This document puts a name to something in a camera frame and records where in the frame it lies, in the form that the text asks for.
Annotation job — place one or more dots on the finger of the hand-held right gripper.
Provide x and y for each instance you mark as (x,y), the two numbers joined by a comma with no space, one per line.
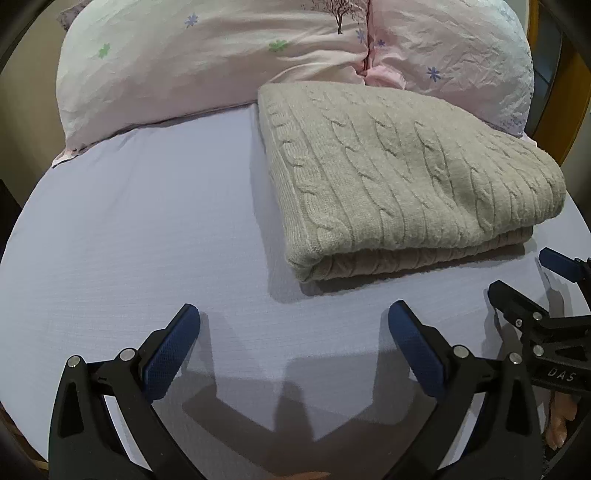
(512,302)
(561,262)

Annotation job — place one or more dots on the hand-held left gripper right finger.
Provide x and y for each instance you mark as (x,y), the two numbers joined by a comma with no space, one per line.
(418,350)

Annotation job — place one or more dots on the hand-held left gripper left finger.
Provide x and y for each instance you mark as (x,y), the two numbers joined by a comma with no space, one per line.
(168,355)

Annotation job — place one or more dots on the person's right hand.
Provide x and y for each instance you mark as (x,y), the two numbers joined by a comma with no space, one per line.
(559,420)

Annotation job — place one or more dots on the lavender bed sheet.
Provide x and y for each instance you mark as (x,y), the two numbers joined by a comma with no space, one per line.
(138,230)

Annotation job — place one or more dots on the pink floral pillow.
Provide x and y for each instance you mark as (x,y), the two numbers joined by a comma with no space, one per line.
(231,60)

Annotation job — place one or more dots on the wooden bed frame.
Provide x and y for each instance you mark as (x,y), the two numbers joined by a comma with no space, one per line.
(572,92)

